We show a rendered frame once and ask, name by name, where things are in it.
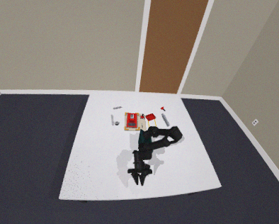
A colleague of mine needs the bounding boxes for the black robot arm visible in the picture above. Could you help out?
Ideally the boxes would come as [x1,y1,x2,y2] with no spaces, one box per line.
[132,126,182,161]

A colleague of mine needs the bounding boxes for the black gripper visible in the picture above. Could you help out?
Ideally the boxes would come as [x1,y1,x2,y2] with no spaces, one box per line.
[127,160,152,186]

